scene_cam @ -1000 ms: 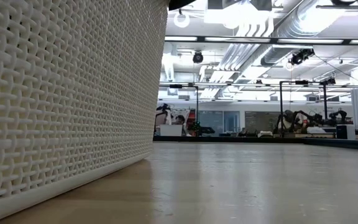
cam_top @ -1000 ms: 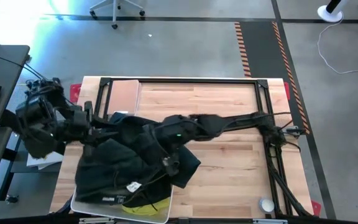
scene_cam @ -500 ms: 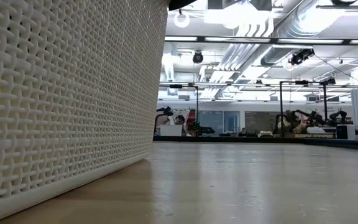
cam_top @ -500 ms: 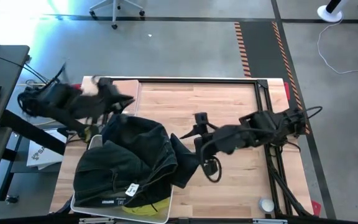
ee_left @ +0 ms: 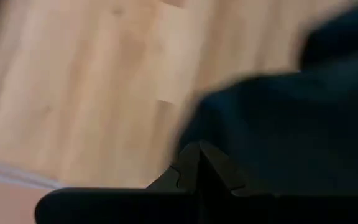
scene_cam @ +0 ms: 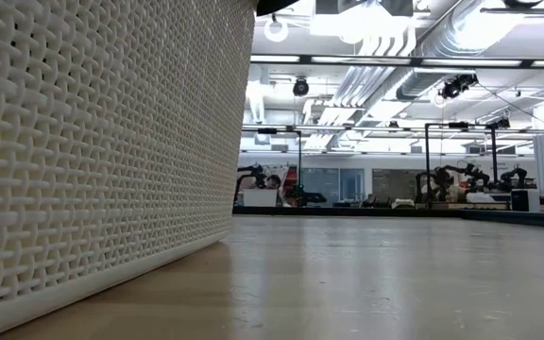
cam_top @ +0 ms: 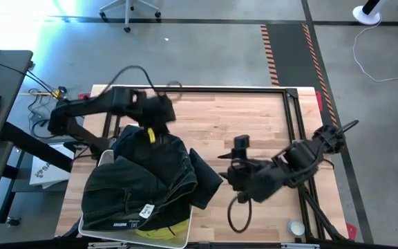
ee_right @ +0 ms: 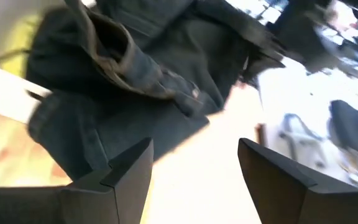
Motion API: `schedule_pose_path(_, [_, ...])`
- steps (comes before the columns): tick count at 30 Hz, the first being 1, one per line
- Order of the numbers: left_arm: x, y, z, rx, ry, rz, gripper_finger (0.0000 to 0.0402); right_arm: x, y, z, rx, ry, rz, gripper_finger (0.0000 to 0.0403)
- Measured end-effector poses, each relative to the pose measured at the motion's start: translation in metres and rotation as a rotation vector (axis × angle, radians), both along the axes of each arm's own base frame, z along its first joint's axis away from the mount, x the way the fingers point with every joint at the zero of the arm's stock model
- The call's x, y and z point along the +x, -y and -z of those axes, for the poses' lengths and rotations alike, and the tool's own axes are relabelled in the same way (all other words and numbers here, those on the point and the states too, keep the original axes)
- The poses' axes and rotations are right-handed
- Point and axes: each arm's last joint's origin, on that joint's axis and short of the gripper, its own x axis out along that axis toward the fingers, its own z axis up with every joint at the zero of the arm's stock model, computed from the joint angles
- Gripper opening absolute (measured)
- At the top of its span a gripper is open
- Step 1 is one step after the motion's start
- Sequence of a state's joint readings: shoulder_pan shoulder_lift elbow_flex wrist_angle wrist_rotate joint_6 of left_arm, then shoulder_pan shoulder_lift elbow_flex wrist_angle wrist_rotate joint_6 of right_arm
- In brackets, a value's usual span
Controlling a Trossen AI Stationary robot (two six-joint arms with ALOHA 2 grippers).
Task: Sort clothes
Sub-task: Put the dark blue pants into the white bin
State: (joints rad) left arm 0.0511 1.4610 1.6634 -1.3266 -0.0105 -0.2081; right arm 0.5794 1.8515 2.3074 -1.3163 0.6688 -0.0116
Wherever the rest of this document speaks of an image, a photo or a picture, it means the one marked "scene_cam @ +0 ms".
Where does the person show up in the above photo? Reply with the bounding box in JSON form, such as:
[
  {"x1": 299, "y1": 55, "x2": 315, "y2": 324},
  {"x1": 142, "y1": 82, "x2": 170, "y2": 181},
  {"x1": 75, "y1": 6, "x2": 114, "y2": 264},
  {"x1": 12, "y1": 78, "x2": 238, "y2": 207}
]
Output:
[{"x1": 265, "y1": 173, "x2": 283, "y2": 207}]

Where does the small white bin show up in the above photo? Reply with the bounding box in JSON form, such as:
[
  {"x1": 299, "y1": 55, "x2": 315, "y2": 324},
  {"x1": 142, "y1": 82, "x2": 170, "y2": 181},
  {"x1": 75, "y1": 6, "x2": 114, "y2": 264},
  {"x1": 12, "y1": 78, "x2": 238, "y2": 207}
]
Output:
[{"x1": 242, "y1": 188, "x2": 279, "y2": 208}]

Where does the white round ceiling fixture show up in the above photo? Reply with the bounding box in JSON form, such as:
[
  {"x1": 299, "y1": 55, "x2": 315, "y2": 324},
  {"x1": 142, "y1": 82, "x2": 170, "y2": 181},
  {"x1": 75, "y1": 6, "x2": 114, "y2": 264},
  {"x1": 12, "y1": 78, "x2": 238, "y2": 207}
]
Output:
[{"x1": 263, "y1": 12, "x2": 290, "y2": 43}]

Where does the white woven plastic basket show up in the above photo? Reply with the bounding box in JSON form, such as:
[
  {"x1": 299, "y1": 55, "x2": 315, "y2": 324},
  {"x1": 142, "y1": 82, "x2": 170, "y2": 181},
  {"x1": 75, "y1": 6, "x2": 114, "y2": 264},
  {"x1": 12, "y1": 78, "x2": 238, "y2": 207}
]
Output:
[{"x1": 0, "y1": 0, "x2": 258, "y2": 340}]

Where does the white box with black front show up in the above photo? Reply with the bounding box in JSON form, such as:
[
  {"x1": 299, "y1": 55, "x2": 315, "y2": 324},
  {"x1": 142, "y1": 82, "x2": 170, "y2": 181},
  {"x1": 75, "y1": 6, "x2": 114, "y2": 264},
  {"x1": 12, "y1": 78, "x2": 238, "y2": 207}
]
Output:
[{"x1": 510, "y1": 188, "x2": 541, "y2": 213}]

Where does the black station frame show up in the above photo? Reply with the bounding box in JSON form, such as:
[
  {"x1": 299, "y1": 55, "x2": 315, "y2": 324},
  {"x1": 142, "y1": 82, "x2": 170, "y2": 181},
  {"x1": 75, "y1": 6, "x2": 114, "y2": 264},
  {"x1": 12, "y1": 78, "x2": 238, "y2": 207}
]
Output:
[
  {"x1": 423, "y1": 120, "x2": 512, "y2": 209},
  {"x1": 232, "y1": 125, "x2": 304, "y2": 209}
]

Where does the black ceiling dome camera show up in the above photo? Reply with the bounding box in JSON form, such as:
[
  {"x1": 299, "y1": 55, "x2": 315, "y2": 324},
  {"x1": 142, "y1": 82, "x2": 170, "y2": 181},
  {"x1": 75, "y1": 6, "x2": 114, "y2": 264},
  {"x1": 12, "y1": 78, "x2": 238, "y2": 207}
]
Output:
[{"x1": 293, "y1": 76, "x2": 310, "y2": 98}]

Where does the black overhead frame bar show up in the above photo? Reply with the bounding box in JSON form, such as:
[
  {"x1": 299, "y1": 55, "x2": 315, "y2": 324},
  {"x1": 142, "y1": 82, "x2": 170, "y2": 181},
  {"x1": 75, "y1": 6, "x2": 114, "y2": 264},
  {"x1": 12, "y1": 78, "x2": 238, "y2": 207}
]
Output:
[{"x1": 249, "y1": 54, "x2": 544, "y2": 69}]

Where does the black hanging camera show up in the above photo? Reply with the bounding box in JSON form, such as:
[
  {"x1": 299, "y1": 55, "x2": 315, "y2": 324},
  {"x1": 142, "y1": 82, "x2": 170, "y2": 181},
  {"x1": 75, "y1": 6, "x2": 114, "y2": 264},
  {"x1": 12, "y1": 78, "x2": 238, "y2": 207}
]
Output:
[{"x1": 438, "y1": 73, "x2": 480, "y2": 100}]

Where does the black ceiling rail fixture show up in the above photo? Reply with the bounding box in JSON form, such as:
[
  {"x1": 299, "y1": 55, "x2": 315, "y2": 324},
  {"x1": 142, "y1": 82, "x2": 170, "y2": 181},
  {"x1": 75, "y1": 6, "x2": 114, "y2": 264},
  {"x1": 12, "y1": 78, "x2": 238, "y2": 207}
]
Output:
[{"x1": 480, "y1": 0, "x2": 544, "y2": 26}]

